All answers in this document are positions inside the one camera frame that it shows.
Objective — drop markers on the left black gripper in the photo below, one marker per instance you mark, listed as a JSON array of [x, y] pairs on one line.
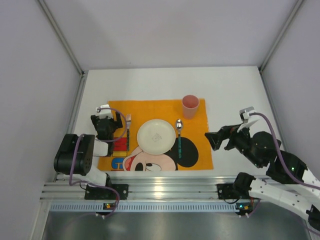
[[105, 121]]

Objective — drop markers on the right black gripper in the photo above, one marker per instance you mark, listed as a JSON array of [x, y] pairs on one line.
[[229, 139]]

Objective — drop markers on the silver fork teal handle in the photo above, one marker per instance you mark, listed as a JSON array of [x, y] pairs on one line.
[[128, 125]]

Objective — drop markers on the orange Mickey Mouse placemat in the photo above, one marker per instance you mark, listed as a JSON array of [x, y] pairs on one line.
[[196, 150]]

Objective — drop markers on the cream round plate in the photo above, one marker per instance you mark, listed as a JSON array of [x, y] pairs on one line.
[[156, 137]]

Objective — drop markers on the pink plastic cup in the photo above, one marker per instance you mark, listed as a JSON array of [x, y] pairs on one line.
[[190, 104]]

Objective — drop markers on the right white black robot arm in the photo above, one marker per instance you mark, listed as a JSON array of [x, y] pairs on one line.
[[262, 150]]

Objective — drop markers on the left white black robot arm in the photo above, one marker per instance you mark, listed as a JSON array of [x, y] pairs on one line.
[[74, 157]]

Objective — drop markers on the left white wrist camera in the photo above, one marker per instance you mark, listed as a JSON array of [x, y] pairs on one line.
[[104, 112]]

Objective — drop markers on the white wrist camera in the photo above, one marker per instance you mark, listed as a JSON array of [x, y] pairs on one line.
[[247, 119], [104, 112]]

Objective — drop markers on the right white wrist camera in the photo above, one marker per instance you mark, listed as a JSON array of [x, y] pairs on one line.
[[247, 119]]

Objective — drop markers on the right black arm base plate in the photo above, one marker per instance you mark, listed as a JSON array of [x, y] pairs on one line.
[[233, 192]]

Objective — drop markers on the aluminium mounting rail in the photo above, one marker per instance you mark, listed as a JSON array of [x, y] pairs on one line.
[[167, 188]]

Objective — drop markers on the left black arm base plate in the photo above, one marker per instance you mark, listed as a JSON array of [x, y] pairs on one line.
[[98, 193]]

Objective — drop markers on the slotted grey cable duct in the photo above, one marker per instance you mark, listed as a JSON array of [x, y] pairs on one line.
[[149, 207]]

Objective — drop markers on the left aluminium frame post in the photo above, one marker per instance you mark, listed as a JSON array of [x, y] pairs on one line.
[[68, 50]]

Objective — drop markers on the aluminium frame post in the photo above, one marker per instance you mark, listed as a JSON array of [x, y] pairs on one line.
[[298, 4], [68, 50]]

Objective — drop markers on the right aluminium frame post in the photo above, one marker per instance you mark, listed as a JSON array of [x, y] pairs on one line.
[[298, 4]]

